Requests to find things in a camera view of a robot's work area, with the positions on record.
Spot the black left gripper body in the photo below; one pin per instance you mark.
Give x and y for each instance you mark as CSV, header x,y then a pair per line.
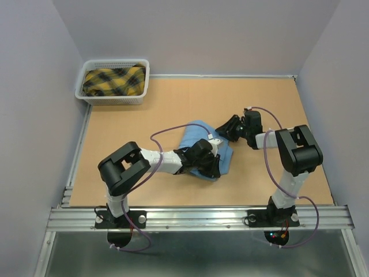
x,y
207,165

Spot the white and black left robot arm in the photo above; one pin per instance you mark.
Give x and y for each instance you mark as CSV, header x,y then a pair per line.
x,y
126,166

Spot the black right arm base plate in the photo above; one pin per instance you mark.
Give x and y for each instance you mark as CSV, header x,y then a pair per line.
x,y
277,220

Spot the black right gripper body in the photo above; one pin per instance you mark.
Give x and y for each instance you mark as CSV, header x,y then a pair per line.
x,y
236,128

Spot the aluminium mounting rail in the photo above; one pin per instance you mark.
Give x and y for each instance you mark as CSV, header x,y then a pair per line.
x,y
189,219

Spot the yellow plaid shirt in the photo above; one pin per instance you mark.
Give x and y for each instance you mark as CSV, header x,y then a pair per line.
x,y
105,82

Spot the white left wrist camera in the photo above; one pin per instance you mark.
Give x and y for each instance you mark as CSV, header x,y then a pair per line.
x,y
215,143

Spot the white plastic basket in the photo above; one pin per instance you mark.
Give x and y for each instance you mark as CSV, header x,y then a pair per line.
x,y
111,63

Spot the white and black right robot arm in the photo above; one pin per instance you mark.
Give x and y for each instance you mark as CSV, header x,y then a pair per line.
x,y
299,153

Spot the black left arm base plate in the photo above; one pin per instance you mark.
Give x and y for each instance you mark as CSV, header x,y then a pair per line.
x,y
127,220

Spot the light blue long sleeve shirt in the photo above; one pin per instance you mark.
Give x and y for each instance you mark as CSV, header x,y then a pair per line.
x,y
194,133

